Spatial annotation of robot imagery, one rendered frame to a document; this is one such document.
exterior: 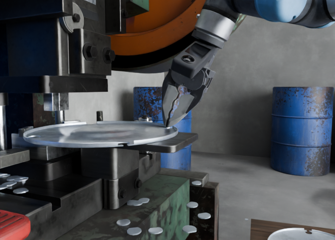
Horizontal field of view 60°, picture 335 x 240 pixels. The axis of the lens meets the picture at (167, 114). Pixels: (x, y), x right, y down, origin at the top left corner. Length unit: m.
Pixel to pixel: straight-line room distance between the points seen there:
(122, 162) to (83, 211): 0.11
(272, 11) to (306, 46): 3.29
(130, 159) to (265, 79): 3.30
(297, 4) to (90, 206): 0.49
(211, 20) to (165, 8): 0.36
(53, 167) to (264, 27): 3.50
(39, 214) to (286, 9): 0.48
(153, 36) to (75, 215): 0.58
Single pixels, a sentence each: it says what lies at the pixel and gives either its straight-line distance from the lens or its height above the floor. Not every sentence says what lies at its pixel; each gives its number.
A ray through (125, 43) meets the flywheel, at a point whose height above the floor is 1.01.
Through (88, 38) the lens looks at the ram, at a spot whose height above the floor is 0.96.
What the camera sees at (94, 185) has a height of 0.70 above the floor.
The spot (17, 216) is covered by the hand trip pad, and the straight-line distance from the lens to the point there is 0.29.
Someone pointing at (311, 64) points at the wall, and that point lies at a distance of 3.80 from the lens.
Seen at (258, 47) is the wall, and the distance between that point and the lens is 3.83.
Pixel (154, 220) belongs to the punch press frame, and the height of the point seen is 0.63.
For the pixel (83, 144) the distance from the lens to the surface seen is 0.45.
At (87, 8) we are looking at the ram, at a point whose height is 1.03.
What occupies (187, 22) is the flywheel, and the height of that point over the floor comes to 1.06.
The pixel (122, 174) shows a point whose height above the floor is 0.71.
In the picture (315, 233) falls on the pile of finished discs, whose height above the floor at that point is 0.35.
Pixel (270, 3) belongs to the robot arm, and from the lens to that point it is 0.52.
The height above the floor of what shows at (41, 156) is 0.74.
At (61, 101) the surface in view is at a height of 0.84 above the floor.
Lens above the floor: 0.87
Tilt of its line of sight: 5 degrees down
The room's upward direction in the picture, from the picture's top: straight up
